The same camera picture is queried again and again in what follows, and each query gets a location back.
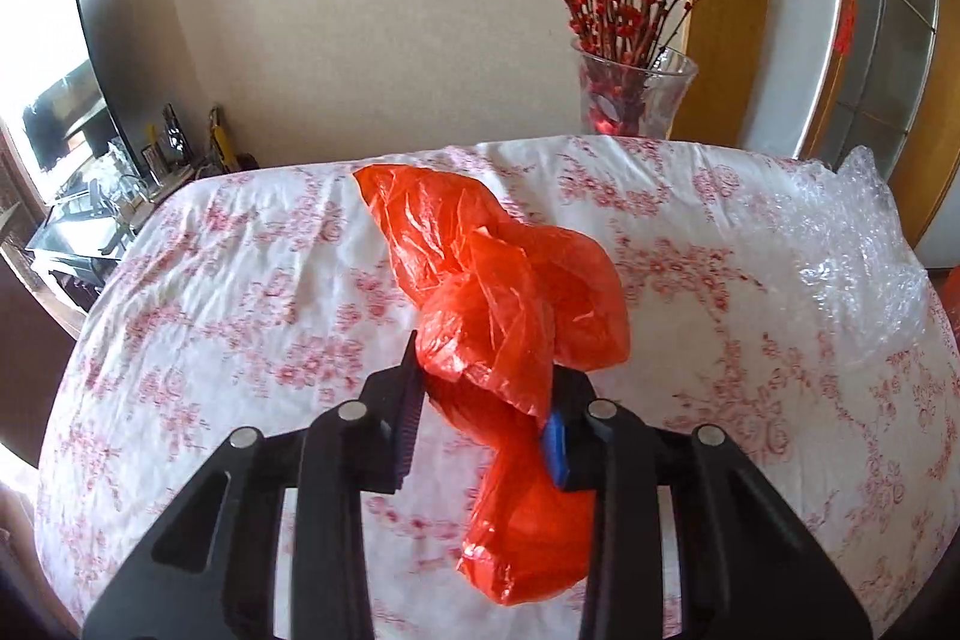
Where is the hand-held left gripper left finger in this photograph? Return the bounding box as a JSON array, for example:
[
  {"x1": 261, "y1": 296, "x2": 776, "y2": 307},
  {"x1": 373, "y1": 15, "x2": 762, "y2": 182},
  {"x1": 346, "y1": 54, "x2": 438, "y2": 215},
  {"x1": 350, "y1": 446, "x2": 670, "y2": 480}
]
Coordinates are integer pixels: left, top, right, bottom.
[{"x1": 82, "y1": 329, "x2": 428, "y2": 640}]

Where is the large red plastic bag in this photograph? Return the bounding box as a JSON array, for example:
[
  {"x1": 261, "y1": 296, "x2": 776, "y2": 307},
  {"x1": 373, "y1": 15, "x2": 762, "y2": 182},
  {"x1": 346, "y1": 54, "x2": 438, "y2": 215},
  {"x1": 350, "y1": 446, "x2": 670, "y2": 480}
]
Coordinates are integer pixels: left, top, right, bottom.
[{"x1": 352, "y1": 164, "x2": 631, "y2": 607}]

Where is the frosted glass door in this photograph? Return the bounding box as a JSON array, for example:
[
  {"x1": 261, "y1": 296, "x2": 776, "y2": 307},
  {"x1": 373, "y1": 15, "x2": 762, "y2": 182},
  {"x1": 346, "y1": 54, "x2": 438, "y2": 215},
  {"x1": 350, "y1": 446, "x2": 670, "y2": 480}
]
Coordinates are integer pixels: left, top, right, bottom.
[{"x1": 795, "y1": 0, "x2": 942, "y2": 184}]

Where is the wooden frame panel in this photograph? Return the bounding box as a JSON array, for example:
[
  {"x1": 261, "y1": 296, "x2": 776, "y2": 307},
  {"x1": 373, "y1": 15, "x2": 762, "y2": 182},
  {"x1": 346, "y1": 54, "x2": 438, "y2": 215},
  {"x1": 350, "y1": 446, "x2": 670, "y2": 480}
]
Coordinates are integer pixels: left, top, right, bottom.
[{"x1": 686, "y1": 0, "x2": 775, "y2": 146}]

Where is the black flat television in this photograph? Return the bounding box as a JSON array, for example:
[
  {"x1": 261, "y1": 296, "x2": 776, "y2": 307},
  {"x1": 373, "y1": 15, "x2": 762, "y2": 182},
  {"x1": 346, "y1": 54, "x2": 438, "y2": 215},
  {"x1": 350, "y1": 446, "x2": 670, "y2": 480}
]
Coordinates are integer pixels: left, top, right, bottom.
[{"x1": 0, "y1": 0, "x2": 143, "y2": 206}]

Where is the glass television stand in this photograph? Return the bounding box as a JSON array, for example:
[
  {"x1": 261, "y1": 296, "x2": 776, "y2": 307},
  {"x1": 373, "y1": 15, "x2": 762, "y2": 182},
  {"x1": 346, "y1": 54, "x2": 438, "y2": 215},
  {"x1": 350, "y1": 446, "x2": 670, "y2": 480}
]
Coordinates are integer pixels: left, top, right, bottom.
[{"x1": 26, "y1": 160, "x2": 197, "y2": 289}]

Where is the floral white tablecloth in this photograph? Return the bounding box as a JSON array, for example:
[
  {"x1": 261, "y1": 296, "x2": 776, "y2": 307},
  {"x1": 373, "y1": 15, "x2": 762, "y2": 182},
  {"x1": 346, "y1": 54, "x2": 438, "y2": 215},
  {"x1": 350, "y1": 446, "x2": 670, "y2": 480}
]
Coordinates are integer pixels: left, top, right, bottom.
[{"x1": 34, "y1": 134, "x2": 960, "y2": 637}]

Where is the yellow black tool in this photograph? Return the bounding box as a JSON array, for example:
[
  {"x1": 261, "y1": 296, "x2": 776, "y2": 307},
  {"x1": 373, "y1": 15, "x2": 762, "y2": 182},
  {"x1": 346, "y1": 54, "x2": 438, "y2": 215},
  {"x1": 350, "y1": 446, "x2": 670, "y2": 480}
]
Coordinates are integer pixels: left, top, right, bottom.
[{"x1": 208, "y1": 106, "x2": 235, "y2": 172}]

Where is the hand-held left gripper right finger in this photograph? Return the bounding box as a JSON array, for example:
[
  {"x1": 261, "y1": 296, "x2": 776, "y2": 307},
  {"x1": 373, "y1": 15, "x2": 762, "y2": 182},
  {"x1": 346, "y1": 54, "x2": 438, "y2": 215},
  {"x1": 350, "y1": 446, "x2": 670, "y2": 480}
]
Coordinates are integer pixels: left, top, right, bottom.
[{"x1": 540, "y1": 366, "x2": 875, "y2": 640}]

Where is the clear glass vase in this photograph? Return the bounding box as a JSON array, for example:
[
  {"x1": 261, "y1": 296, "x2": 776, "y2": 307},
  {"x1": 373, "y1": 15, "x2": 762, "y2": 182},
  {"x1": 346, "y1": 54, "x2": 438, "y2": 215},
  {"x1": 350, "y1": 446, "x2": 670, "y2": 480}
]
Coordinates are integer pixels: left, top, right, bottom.
[{"x1": 571, "y1": 36, "x2": 700, "y2": 140}]

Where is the red tasselled knot ornament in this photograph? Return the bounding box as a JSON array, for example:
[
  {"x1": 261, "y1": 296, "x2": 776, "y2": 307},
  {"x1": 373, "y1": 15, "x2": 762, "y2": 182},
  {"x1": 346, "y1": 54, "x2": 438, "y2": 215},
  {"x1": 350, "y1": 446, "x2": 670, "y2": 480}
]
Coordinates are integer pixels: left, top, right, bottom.
[{"x1": 836, "y1": 0, "x2": 861, "y2": 58}]

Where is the clear bubble wrap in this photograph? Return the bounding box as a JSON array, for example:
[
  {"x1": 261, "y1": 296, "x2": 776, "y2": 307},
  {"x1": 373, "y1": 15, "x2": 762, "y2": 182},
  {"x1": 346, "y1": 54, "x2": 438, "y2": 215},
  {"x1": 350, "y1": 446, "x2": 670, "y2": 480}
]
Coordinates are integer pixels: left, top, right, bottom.
[{"x1": 795, "y1": 145, "x2": 931, "y2": 356}]

